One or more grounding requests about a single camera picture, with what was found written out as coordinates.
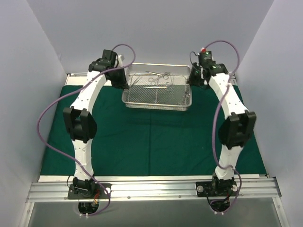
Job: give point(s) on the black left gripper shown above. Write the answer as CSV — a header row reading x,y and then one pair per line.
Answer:
x,y
119,80

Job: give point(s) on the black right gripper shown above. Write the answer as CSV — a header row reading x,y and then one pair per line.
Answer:
x,y
194,78

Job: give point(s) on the silver surgical scissors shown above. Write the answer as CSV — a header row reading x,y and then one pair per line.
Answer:
x,y
164,76

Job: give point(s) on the metal mesh instrument tray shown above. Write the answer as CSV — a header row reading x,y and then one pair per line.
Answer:
x,y
178,99

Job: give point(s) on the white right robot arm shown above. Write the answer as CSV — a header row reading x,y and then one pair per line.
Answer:
x,y
233,123

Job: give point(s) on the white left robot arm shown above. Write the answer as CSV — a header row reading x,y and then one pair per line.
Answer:
x,y
78,118

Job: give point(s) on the silver surgical tweezers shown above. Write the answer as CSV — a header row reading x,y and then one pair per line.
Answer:
x,y
134,78

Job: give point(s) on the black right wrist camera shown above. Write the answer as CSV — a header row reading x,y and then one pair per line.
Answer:
x,y
205,57

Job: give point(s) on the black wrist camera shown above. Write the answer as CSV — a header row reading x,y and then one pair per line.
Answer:
x,y
205,57
109,57

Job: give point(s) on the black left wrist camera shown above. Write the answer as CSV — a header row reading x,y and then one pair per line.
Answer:
x,y
109,57

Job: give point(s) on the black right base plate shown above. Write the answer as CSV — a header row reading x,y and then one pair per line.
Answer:
x,y
216,188

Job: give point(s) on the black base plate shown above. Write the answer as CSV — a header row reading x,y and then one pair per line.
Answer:
x,y
216,188
87,192

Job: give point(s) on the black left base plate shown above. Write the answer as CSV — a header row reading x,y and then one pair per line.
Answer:
x,y
87,192

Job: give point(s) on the aluminium frame rail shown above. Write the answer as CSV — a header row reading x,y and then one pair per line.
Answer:
x,y
152,188

